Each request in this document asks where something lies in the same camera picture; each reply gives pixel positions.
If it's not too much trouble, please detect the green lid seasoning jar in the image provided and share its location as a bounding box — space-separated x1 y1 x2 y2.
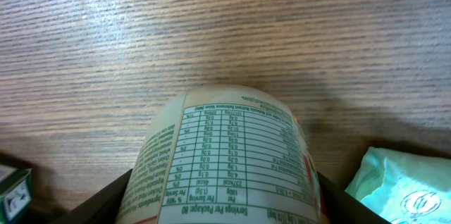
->
116 85 328 224

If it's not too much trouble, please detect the green white gum pack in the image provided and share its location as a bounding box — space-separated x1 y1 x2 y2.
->
1 163 32 224

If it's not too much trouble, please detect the teal wet wipes packet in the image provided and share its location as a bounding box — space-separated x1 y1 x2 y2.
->
345 147 450 223

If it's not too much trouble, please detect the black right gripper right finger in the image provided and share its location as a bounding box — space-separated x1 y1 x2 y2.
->
318 173 390 224

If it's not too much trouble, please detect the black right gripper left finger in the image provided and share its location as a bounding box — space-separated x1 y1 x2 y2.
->
52 169 132 224

